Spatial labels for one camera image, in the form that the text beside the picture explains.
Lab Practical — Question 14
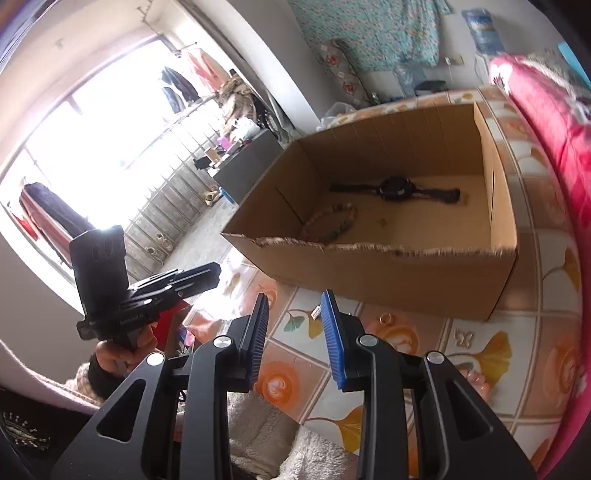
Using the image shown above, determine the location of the gold heart pendant earring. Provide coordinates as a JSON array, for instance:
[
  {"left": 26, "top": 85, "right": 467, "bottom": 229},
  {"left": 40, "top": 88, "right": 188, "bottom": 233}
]
[{"left": 454, "top": 328, "right": 475, "bottom": 349}]

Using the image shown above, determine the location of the multicolour bead bracelet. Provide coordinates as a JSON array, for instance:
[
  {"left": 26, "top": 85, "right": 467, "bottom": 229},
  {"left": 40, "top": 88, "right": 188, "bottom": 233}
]
[{"left": 298, "top": 202, "right": 359, "bottom": 244}]

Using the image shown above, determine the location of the pink orange bead bracelet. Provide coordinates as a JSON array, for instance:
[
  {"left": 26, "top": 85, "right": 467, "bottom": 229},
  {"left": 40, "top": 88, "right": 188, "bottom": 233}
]
[{"left": 454, "top": 361, "right": 492, "bottom": 402}]

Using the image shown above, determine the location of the white plastic bag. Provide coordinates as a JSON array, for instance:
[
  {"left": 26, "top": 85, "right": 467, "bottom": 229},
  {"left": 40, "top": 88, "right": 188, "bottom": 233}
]
[{"left": 317, "top": 102, "right": 358, "bottom": 131}]

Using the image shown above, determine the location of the pink floral bed quilt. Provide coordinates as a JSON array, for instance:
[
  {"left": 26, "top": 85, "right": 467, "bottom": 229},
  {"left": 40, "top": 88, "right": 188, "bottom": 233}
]
[{"left": 489, "top": 56, "right": 590, "bottom": 479}]

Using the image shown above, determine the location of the teal floral wall cloth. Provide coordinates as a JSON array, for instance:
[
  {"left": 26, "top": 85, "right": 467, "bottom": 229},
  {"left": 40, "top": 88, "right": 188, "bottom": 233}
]
[{"left": 288, "top": 0, "right": 453, "bottom": 72}]

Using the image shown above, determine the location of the grey low cabinet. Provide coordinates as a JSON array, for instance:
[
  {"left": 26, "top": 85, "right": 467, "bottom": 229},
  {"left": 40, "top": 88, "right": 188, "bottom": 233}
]
[{"left": 211, "top": 130, "right": 283, "bottom": 205}]

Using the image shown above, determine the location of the gold rectangular drop earring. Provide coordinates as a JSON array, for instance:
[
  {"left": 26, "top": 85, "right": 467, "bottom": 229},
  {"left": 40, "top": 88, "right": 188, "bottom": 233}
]
[{"left": 311, "top": 306, "right": 322, "bottom": 320}]

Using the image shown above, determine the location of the operator left hand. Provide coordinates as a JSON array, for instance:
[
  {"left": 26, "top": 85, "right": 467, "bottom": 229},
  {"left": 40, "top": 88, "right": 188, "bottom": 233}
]
[{"left": 95, "top": 325, "right": 157, "bottom": 377}]

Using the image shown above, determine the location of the black rice cooker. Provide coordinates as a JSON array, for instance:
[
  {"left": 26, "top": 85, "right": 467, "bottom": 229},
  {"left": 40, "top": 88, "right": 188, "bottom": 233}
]
[{"left": 414, "top": 80, "right": 449, "bottom": 97}]

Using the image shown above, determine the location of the patterned rolled cushion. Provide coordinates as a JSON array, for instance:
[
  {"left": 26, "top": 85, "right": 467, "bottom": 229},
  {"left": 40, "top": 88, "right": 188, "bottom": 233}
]
[{"left": 320, "top": 39, "right": 370, "bottom": 109}]

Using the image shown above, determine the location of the brown cardboard box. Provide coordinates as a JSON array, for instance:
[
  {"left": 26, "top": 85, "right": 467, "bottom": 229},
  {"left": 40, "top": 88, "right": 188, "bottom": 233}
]
[{"left": 223, "top": 103, "right": 518, "bottom": 321}]

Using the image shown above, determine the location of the pink fluffy towel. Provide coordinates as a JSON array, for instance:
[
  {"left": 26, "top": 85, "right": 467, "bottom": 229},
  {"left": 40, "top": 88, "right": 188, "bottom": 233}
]
[{"left": 226, "top": 393, "right": 358, "bottom": 479}]

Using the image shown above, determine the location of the blue water dispenser bottle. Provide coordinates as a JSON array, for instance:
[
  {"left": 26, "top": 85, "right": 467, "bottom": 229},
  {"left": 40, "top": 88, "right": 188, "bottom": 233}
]
[{"left": 462, "top": 8, "right": 505, "bottom": 56}]

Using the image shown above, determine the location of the pink strap digital watch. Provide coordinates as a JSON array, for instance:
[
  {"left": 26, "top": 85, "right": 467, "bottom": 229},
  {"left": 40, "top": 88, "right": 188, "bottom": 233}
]
[{"left": 329, "top": 177, "right": 461, "bottom": 204}]

